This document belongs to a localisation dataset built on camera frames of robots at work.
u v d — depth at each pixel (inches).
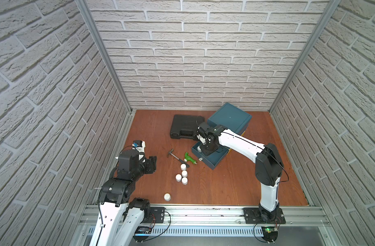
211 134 25.0
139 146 23.6
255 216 28.8
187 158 36.2
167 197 30.5
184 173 33.5
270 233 27.5
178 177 32.7
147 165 24.0
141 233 27.9
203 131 27.8
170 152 37.5
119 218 17.2
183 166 34.5
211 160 36.3
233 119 34.5
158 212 29.2
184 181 32.6
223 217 29.7
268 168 19.6
